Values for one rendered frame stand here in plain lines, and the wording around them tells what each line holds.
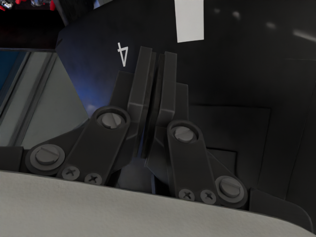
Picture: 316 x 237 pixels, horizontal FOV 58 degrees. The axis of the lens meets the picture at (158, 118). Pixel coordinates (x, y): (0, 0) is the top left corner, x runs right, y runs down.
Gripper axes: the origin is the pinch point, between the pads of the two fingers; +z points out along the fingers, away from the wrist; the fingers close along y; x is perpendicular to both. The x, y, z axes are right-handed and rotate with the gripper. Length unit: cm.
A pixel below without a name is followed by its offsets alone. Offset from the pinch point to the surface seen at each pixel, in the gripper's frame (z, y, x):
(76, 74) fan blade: 8.7, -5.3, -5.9
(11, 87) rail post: 46, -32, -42
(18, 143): 57, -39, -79
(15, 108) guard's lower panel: 71, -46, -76
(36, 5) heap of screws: 20.2, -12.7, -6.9
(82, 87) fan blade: 8.1, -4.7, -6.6
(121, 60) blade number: 7.0, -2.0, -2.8
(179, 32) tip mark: 6.1, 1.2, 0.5
